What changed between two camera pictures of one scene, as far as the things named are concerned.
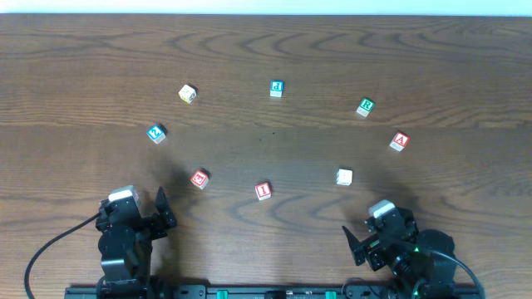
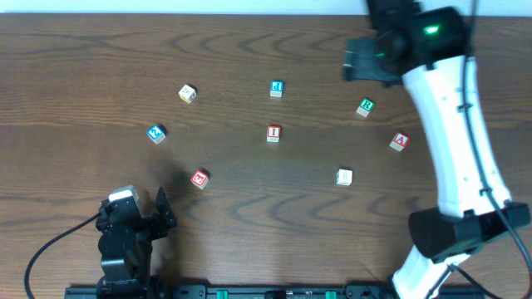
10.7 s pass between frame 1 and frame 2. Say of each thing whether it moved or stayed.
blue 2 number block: stayed
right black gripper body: moved
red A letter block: stayed
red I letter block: moved
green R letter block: stayed
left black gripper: stayed
